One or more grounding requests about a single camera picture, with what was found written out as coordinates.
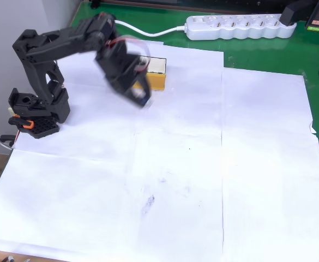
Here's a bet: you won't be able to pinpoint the white and yellow box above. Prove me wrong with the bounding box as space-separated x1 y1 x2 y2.
131 56 168 92

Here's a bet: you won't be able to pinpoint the red white robot wire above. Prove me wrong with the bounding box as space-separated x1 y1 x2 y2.
106 34 152 72

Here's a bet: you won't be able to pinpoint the white power strip cable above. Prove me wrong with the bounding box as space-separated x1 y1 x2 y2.
113 19 189 38

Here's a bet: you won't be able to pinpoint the white power strip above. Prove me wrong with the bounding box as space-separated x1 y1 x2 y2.
185 14 297 41

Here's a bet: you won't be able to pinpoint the white paper sheet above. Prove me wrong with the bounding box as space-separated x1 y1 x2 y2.
124 130 225 262
0 148 140 260
13 40 225 162
220 67 319 262

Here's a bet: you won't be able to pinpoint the orange black table clamp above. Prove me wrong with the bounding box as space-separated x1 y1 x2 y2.
0 115 35 145

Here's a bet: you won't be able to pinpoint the white paper sheets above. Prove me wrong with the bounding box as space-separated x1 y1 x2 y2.
71 0 319 216

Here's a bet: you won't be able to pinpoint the black power adapter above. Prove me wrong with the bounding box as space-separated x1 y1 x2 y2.
280 0 317 27

